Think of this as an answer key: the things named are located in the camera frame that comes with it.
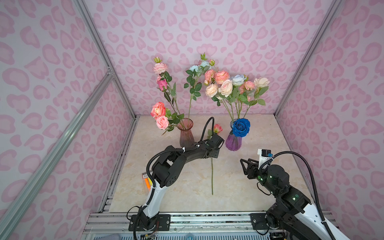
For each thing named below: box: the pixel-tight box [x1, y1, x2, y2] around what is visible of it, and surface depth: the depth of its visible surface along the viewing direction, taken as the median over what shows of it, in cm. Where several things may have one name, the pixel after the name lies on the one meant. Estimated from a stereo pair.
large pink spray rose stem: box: [204, 59, 230, 86], surface depth 76 cm
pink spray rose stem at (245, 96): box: [239, 81, 257, 119], surface depth 81 cm
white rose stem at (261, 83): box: [243, 77, 270, 118], surface depth 80 cm
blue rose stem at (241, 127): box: [232, 118, 251, 138], surface depth 59 cm
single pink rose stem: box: [156, 115, 178, 136], surface depth 63 cm
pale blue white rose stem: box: [231, 74, 247, 119], surface depth 75 cm
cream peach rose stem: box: [205, 84, 234, 121], surface depth 76 cm
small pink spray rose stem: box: [153, 56, 184, 121], surface depth 80 cm
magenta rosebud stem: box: [156, 75, 184, 124], surface depth 79 cm
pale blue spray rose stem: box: [183, 52, 211, 122], surface depth 84 cm
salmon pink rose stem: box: [150, 102, 185, 125], surface depth 65 cm
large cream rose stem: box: [218, 79, 234, 121], surface depth 73 cm
